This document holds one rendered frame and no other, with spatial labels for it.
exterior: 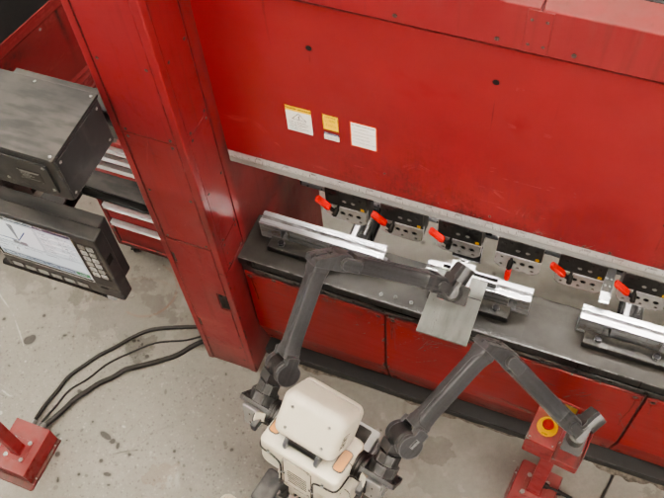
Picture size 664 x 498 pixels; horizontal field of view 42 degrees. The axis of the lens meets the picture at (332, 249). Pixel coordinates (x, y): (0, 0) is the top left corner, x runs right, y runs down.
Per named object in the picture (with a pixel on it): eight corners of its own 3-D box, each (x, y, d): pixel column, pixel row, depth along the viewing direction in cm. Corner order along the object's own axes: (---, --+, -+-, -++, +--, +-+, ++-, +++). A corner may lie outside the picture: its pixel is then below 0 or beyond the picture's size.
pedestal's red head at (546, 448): (521, 449, 308) (527, 431, 293) (538, 411, 315) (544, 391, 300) (574, 474, 302) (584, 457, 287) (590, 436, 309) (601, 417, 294)
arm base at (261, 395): (238, 397, 266) (270, 416, 262) (248, 373, 265) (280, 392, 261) (251, 392, 274) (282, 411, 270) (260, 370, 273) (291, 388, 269)
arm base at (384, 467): (357, 468, 252) (392, 490, 248) (368, 445, 250) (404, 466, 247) (367, 461, 260) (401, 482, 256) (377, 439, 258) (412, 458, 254)
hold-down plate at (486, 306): (426, 298, 318) (427, 294, 316) (431, 287, 321) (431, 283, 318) (506, 323, 311) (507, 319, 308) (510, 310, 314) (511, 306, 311)
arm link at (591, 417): (552, 414, 278) (568, 428, 270) (579, 390, 278) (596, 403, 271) (567, 437, 283) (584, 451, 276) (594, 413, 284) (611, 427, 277)
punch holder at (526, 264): (493, 264, 290) (498, 237, 276) (500, 243, 294) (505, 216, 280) (538, 277, 286) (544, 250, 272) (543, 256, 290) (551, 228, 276)
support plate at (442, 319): (415, 331, 299) (415, 330, 298) (439, 269, 311) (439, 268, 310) (465, 347, 294) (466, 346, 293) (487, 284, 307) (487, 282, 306)
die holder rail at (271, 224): (261, 235, 337) (258, 221, 329) (267, 223, 340) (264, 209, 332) (382, 272, 325) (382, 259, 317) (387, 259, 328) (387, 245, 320)
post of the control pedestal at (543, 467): (526, 490, 354) (545, 445, 308) (531, 478, 356) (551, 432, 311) (538, 496, 352) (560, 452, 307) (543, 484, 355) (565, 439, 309)
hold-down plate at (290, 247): (267, 250, 334) (266, 246, 331) (273, 239, 336) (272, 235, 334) (340, 273, 326) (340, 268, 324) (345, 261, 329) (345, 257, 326)
